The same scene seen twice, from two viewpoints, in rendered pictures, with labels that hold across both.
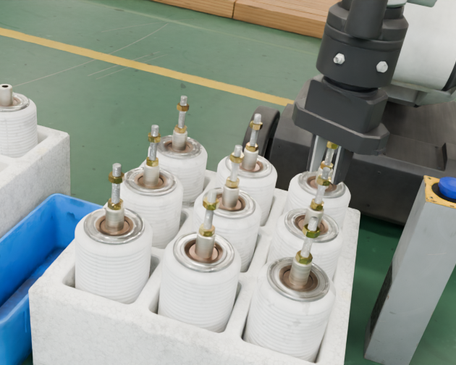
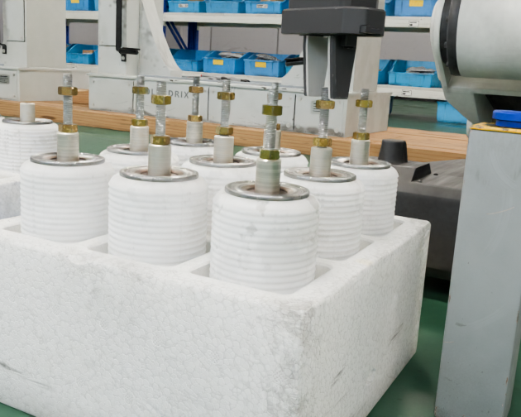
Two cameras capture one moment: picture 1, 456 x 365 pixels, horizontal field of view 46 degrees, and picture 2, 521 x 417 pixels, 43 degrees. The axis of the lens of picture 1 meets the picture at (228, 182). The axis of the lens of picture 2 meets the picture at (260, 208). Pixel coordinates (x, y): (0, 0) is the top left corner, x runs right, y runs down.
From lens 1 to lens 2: 0.41 m
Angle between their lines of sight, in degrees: 24
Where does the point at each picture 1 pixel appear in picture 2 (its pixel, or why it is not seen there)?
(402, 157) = not seen: hidden behind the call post
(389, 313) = (456, 327)
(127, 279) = (69, 216)
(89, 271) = (27, 205)
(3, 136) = (16, 151)
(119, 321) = (45, 253)
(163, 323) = (96, 256)
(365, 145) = (348, 18)
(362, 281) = not seen: hidden behind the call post
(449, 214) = (505, 143)
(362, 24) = not seen: outside the picture
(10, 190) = (6, 195)
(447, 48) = not seen: outside the picture
